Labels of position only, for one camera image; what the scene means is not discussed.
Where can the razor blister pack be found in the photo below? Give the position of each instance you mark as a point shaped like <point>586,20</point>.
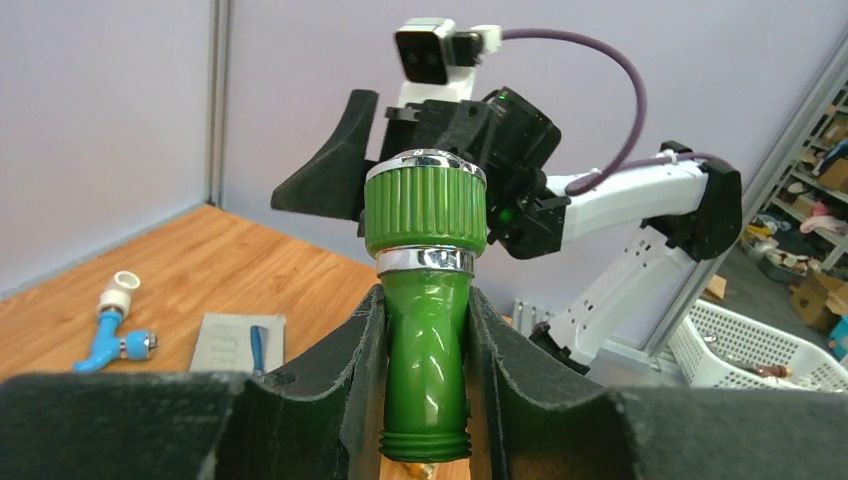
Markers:
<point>239,342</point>

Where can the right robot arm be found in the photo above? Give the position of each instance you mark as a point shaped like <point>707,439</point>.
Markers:
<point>687,206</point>

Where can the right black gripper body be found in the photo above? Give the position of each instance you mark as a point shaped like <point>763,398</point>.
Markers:
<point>463,128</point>

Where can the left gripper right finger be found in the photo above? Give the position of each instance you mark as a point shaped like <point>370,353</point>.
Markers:
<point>532,417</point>

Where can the blue faucet with white fitting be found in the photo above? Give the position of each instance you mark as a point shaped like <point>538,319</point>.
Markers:
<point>113,308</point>

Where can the green water faucet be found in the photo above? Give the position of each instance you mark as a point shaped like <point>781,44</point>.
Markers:
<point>425,298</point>

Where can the background storage shelves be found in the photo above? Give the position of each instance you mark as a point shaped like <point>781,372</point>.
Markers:
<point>801,226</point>

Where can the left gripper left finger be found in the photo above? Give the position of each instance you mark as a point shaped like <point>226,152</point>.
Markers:
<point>316,417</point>

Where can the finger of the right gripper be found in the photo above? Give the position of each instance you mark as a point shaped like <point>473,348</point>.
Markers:
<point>331,183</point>

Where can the white plastic mesh basket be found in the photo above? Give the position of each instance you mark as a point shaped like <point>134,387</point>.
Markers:
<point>718,348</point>

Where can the brown cardboard box on floor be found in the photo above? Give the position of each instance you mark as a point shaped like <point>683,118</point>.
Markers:
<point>820,301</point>

